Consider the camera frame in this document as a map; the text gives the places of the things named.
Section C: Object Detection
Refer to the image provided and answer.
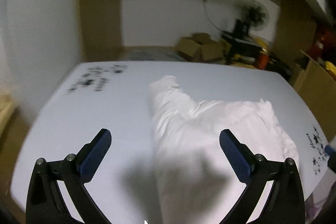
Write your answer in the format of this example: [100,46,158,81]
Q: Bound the white bed sheet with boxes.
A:
[10,61,327,223]

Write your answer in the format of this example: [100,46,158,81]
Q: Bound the black yellow delivery box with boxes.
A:
[222,32,263,65]

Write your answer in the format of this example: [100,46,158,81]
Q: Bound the brown wooden wardrobe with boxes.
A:
[79,0,122,62]

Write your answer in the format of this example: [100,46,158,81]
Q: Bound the grey fluffy rug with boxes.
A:
[123,47,185,62]

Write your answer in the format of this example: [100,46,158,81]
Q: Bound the open brown cardboard box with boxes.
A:
[175,33,224,63]

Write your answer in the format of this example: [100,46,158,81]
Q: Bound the wooden side shelf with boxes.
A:
[292,51,335,140]

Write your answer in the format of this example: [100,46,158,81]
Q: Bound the white puffy down jacket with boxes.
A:
[150,76,299,223]

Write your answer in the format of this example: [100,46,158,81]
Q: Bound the black wall cable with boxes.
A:
[202,0,232,32]

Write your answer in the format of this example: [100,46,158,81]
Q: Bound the white electric fan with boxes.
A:
[241,1,269,31]

